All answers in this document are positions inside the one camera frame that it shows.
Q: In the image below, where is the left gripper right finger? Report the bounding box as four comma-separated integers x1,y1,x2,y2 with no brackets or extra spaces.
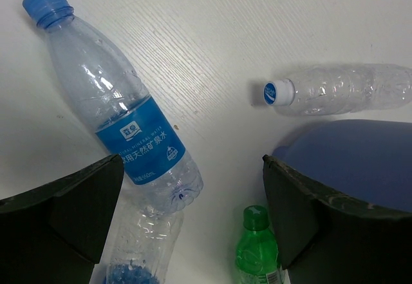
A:
263,155,411,283

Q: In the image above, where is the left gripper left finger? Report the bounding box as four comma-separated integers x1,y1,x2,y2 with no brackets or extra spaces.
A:
1,155,124,283

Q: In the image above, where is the blue label water bottle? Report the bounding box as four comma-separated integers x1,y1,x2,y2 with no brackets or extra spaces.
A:
23,0,203,214

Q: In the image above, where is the blue plastic bin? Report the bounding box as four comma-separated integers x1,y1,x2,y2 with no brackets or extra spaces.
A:
272,119,411,212

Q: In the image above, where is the green plastic bottle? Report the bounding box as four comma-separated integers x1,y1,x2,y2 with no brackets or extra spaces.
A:
235,205,285,284

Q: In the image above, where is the blue label bottle near edge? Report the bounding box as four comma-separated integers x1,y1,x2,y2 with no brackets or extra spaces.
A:
88,196,185,284

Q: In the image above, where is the clear bottle white cap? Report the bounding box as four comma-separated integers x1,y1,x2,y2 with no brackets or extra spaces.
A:
263,64,411,117

